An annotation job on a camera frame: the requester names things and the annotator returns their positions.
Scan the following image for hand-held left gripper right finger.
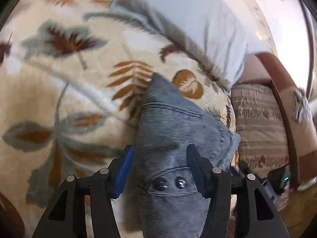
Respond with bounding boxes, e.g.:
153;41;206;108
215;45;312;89
186;144;290;238

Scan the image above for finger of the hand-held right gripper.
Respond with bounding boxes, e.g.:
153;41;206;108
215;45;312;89
231;160;253;179

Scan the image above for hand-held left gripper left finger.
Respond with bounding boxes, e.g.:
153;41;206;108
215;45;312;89
32;145;135;238

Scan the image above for grey denim pants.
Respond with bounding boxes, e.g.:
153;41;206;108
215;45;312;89
136;72;241;238

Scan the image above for brown striped pillow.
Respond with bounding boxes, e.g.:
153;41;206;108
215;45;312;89
230;83;290;176

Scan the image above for small grey cloth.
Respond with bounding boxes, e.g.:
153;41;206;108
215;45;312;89
292;88;314;124

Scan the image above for leaf print blanket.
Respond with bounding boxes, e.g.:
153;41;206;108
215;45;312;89
0;0;236;238

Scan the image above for grey pillow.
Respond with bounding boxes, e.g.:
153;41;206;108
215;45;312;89
109;0;250;92

